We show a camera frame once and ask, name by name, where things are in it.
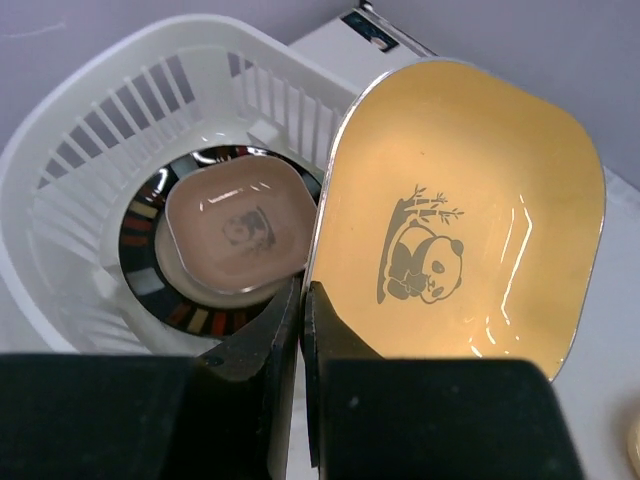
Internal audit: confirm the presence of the round black rimmed plate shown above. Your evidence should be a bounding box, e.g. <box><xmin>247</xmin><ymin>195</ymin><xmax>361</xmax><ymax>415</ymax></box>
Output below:
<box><xmin>118</xmin><ymin>145</ymin><xmax>323</xmax><ymax>338</ymax></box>

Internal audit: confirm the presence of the cream square panda dish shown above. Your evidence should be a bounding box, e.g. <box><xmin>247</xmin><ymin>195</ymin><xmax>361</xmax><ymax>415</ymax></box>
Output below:
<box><xmin>626</xmin><ymin>415</ymin><xmax>640</xmax><ymax>475</ymax></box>

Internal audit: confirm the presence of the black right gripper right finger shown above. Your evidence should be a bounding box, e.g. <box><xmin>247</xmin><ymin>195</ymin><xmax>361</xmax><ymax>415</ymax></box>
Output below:
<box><xmin>303</xmin><ymin>282</ymin><xmax>584</xmax><ymax>479</ymax></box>

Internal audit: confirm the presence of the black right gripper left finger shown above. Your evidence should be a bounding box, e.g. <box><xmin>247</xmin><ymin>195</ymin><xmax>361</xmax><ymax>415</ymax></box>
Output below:
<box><xmin>1</xmin><ymin>279</ymin><xmax>301</xmax><ymax>479</ymax></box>

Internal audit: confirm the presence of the white plastic dish bin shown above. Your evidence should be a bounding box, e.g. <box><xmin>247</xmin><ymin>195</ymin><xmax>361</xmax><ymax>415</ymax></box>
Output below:
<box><xmin>1</xmin><ymin>14</ymin><xmax>358</xmax><ymax>355</ymax></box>

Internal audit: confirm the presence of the brown square panda dish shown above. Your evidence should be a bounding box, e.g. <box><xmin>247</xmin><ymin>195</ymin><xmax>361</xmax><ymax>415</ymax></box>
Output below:
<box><xmin>165</xmin><ymin>155</ymin><xmax>317</xmax><ymax>294</ymax></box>

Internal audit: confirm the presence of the yellow square dish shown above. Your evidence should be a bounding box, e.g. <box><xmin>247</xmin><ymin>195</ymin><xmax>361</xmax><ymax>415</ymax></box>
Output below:
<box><xmin>305</xmin><ymin>57</ymin><xmax>606</xmax><ymax>378</ymax></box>

